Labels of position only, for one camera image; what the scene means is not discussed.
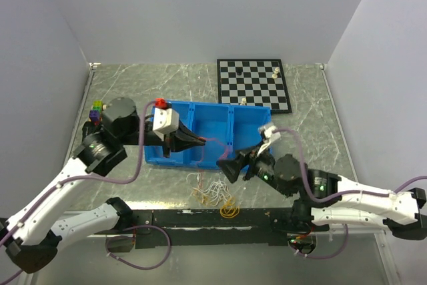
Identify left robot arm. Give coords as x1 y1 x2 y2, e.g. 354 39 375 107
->
1 97 206 274

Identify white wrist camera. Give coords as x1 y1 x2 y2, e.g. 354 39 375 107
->
153 108 179 137
257 122 281 156

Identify black and white chessboard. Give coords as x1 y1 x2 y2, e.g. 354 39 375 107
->
217 59 292 113

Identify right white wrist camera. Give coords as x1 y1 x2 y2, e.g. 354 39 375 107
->
257 122 281 156

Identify yellow cable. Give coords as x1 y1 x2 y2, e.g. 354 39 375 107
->
193 191 242 218

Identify blue three-compartment plastic bin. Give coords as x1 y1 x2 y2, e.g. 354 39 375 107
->
144 100 272 170

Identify white chess piece far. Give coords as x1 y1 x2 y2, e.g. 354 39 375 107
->
272 67 280 79

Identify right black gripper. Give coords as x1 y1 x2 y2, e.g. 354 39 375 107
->
216 141 293 198

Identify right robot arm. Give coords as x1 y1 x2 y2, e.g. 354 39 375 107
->
217 146 426 240

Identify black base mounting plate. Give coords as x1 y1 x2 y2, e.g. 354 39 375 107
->
91 208 330 250

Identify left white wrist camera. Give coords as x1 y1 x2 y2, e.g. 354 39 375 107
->
153 108 179 137

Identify aluminium rail frame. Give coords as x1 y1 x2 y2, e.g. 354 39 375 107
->
29 211 386 240

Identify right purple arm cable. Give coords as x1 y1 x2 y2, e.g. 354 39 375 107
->
273 127 427 260

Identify white cable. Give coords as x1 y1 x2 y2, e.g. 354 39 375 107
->
185 171 232 206

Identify colourful toy block car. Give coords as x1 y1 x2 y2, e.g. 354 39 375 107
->
89 100 103 123

